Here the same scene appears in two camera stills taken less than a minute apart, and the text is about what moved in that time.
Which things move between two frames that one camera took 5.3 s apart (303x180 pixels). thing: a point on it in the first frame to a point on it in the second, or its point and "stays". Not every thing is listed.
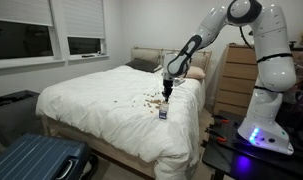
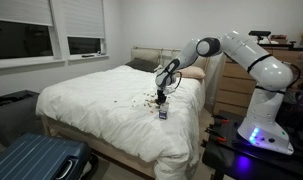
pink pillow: x=195 y=72 stays
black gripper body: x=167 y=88 to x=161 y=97
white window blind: x=29 y=11 stays
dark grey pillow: x=142 y=64 stays
